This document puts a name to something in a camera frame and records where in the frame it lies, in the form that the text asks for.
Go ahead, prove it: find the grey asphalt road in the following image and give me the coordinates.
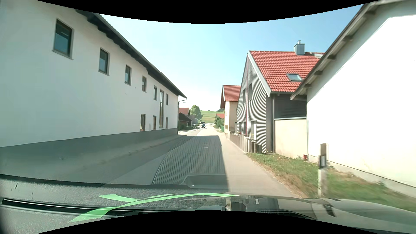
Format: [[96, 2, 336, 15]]
[[42, 125, 298, 198]]

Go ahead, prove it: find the grass verge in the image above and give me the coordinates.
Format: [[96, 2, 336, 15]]
[[246, 153, 416, 212]]

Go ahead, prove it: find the dark barn building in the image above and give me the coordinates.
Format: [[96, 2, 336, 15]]
[[178, 107, 198, 128]]

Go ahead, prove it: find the cream house red roof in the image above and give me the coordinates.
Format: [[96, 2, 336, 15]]
[[220, 85, 241, 133]]

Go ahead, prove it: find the cream garden wall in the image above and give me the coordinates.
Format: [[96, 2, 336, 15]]
[[274, 117, 308, 160]]

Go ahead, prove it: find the low grey wall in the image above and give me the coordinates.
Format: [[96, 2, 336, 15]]
[[227, 132, 260, 153]]

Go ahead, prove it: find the green field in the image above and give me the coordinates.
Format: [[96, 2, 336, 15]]
[[199, 110, 225, 124]]

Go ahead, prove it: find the green tree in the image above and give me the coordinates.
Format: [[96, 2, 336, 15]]
[[190, 105, 203, 121]]

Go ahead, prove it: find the grey clad house red roof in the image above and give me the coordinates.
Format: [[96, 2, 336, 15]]
[[236, 41, 325, 154]]

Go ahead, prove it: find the grey pavement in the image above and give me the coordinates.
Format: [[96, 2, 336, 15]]
[[0, 133, 186, 177]]

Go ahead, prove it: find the long white building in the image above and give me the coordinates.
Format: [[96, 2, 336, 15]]
[[0, 0, 187, 148]]

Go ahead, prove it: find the white building with dark eaves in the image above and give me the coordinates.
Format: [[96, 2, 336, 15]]
[[290, 0, 416, 198]]

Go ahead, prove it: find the white marker post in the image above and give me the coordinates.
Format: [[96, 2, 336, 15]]
[[317, 143, 328, 197]]

